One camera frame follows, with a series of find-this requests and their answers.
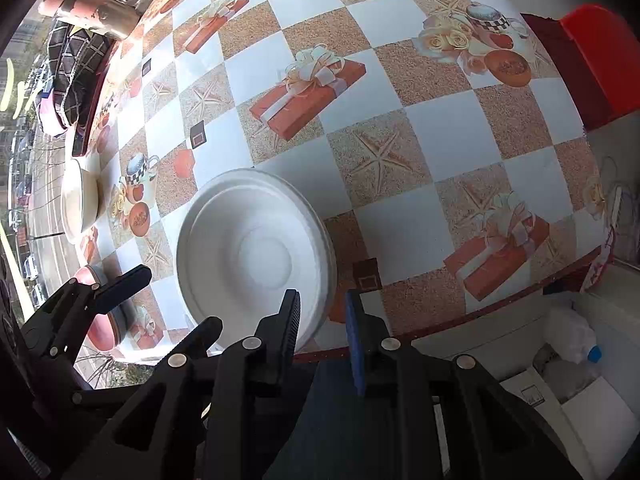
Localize white plastic jug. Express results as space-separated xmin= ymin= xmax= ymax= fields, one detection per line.
xmin=542 ymin=305 xmax=603 ymax=366

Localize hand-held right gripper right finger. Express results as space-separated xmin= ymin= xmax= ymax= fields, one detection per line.
xmin=345 ymin=289 xmax=583 ymax=480

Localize printed checked tablecloth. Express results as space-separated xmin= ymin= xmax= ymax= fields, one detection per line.
xmin=75 ymin=0 xmax=613 ymax=366

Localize white bowl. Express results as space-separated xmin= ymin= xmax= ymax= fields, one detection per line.
xmin=176 ymin=169 xmax=337 ymax=353
xmin=61 ymin=152 xmax=103 ymax=243

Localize pink oval plate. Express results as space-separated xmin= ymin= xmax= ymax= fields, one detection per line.
xmin=72 ymin=266 xmax=126 ymax=352

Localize dark checked cloth bag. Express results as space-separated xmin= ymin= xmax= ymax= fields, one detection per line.
xmin=37 ymin=22 xmax=116 ymax=136

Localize red plastic chair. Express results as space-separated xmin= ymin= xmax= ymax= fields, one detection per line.
xmin=520 ymin=12 xmax=613 ymax=131
xmin=560 ymin=4 xmax=640 ymax=116

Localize white box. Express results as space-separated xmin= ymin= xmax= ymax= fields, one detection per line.
xmin=500 ymin=375 xmax=640 ymax=480

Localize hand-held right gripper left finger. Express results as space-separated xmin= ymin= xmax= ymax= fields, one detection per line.
xmin=65 ymin=289 xmax=301 ymax=480

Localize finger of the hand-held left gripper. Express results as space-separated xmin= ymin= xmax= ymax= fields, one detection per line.
xmin=74 ymin=381 xmax=153 ymax=415
xmin=44 ymin=265 xmax=153 ymax=357

